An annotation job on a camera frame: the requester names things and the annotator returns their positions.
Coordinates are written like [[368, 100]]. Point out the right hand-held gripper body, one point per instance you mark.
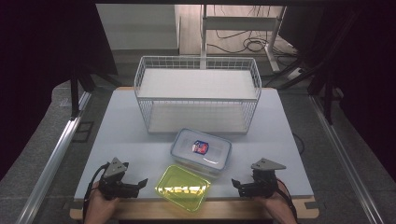
[[264, 183]]

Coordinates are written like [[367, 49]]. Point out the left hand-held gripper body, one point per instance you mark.
[[113, 183]]

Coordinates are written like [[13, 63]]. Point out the yellow-green plastic container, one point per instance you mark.
[[177, 183]]

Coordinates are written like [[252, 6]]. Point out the clear container with blue lid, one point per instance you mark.
[[186, 146]]

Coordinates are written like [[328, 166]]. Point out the person's left hand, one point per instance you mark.
[[99, 208]]

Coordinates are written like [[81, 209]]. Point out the person's right hand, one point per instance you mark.
[[281, 211]]

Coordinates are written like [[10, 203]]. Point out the black metal stand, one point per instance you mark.
[[74, 96], [327, 96]]

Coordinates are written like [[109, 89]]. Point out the white power strip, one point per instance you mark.
[[294, 74]]

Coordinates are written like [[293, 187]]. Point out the dark curtain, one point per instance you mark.
[[37, 62], [367, 62]]

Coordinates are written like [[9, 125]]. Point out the aluminium rail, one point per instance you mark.
[[342, 161], [53, 161]]

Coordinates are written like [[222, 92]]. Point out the white metal desk frame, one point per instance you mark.
[[239, 23]]

